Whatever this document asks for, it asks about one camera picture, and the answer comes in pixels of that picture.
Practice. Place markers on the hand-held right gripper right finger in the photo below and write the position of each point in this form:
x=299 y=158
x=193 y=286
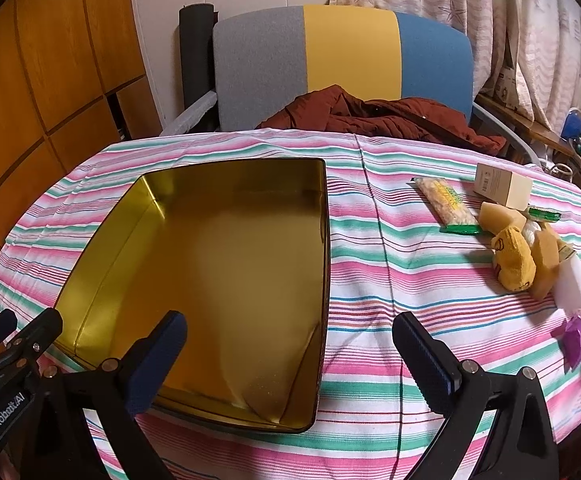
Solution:
x=420 y=355

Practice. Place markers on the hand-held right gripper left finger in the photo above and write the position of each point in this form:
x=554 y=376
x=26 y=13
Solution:
x=160 y=355

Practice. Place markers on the gold metal tin box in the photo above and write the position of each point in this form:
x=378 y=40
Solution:
x=210 y=270

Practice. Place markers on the yellow duck plush toy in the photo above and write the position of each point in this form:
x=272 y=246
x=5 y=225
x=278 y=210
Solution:
x=513 y=260

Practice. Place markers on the purple packet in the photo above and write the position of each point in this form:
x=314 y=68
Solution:
x=573 y=342

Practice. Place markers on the coarse orange sponge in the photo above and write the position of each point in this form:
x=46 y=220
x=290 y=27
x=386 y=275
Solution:
x=548 y=260

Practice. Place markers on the smooth yellow sponge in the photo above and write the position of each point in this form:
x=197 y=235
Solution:
x=500 y=217

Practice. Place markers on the white foam block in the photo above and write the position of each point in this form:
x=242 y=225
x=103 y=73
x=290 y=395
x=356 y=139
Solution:
x=573 y=282

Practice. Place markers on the cream cardboard box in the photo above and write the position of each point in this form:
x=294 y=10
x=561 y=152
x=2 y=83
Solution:
x=500 y=185

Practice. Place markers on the striped pink green tablecloth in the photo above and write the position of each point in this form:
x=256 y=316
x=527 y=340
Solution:
x=380 y=285

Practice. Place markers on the green yellow snack packet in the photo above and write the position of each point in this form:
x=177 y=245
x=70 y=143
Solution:
x=448 y=205

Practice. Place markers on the small green packet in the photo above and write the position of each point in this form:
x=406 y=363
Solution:
x=543 y=214

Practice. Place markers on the dark red jacket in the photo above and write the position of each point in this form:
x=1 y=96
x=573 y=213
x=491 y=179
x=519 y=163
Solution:
x=385 y=117

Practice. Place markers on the white wrapped bar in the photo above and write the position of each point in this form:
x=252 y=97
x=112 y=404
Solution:
x=190 y=112

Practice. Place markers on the wooden cabinet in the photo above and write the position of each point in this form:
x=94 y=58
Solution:
x=30 y=85

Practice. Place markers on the cluttered wooden desk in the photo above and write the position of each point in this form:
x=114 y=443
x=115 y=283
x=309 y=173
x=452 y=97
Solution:
x=535 y=130

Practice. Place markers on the blue globe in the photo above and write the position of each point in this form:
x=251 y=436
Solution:
x=573 y=122

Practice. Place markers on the black rolled mat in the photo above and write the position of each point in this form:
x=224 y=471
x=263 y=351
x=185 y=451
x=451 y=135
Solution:
x=195 y=60

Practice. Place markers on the grey yellow blue chair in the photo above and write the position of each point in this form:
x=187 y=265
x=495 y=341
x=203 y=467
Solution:
x=270 y=70

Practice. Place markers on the patterned white curtain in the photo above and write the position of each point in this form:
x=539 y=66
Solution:
x=495 y=5

